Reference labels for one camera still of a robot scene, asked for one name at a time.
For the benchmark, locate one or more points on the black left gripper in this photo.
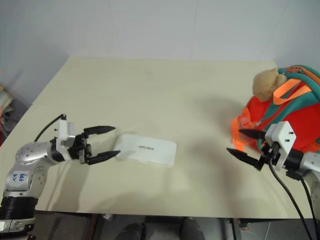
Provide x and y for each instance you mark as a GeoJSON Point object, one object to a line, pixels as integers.
{"type": "Point", "coordinates": [80, 149]}

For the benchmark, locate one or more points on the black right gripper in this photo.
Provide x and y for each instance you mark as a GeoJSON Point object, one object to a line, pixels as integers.
{"type": "Point", "coordinates": [269, 153]}

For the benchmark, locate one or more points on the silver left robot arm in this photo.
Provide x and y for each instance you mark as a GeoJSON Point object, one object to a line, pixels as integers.
{"type": "Point", "coordinates": [29, 153]}

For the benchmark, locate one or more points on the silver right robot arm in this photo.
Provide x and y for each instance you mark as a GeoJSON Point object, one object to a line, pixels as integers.
{"type": "Point", "coordinates": [309, 160]}

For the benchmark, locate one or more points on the white pouch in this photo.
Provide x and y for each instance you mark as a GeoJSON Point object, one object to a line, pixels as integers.
{"type": "Point", "coordinates": [147, 149]}

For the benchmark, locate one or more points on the red and green backpack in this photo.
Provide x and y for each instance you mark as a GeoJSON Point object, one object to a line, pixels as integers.
{"type": "Point", "coordinates": [285, 107]}

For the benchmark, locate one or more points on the tan plush toy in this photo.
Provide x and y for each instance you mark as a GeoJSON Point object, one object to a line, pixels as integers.
{"type": "Point", "coordinates": [267, 84]}

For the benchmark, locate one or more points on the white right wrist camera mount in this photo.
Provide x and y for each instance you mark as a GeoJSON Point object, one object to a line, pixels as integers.
{"type": "Point", "coordinates": [282, 140]}

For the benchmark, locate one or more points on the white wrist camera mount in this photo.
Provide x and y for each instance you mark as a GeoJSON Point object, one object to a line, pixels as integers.
{"type": "Point", "coordinates": [64, 132]}
{"type": "Point", "coordinates": [282, 140]}

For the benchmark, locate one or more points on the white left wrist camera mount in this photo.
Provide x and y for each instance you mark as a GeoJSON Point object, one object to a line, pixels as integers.
{"type": "Point", "coordinates": [64, 132]}

